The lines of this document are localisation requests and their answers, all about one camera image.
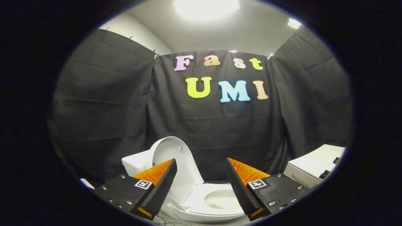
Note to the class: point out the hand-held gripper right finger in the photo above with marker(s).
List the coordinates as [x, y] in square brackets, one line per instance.
[238, 188]

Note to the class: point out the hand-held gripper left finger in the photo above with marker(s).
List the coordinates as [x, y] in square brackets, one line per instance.
[163, 185]

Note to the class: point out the white toilet lid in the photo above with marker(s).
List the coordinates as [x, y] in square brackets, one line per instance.
[169, 147]

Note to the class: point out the white toilet with tank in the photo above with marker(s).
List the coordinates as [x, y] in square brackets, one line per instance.
[135, 163]

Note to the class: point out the white toilet seat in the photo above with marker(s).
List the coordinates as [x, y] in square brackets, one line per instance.
[196, 204]

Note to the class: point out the black backdrop cloth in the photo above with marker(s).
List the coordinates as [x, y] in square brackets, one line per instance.
[201, 125]

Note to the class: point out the white drawer cabinet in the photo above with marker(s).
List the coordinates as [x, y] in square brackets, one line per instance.
[311, 163]

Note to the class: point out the small ceiling light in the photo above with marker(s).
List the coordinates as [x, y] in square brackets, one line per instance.
[294, 23]

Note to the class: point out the large ceiling light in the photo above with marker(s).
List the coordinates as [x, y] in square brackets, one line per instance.
[205, 8]

